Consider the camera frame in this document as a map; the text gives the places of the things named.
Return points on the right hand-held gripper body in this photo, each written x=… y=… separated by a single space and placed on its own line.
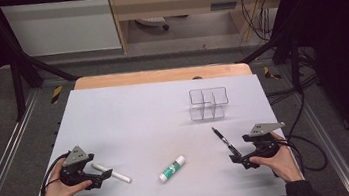
x=264 y=144

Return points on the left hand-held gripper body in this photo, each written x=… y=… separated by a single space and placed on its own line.
x=74 y=157

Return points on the white marker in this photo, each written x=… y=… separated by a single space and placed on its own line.
x=118 y=176

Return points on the black pen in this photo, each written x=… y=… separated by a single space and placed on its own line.
x=224 y=140

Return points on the clear plastic organizer box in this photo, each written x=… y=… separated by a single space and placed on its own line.
x=208 y=104

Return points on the green and white glue stick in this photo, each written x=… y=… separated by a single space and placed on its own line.
x=172 y=168

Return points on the person's right hand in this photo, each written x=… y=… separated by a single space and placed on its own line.
x=285 y=165

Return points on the person's left hand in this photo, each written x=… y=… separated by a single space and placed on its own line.
x=55 y=193

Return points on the yellow and black tape strip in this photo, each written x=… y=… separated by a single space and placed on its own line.
x=56 y=94
x=271 y=73

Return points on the black metal stand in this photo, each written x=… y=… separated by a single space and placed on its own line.
x=22 y=68
x=285 y=47

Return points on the white cabinet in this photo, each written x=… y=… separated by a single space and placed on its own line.
x=63 y=27

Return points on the office chair base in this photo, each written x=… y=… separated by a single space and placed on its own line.
x=153 y=22

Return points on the wooden desk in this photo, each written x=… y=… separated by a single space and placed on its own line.
x=177 y=2

